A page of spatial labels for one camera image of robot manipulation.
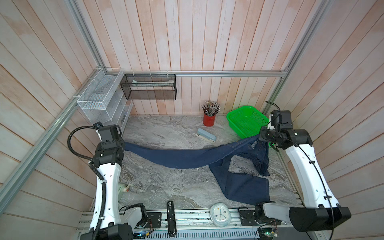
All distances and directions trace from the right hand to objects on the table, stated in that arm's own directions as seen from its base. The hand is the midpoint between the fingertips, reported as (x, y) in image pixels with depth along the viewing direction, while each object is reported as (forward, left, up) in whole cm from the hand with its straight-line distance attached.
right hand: (264, 131), depth 75 cm
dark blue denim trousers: (-6, +7, -28) cm, 30 cm away
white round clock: (-34, +23, -25) cm, 47 cm away
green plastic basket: (+33, -6, -28) cm, 44 cm away
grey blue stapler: (+15, +27, -23) cm, 39 cm away
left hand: (-7, +76, 0) cm, 77 cm away
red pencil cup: (+29, +25, -11) cm, 40 cm away
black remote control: (-36, +47, -24) cm, 64 cm away
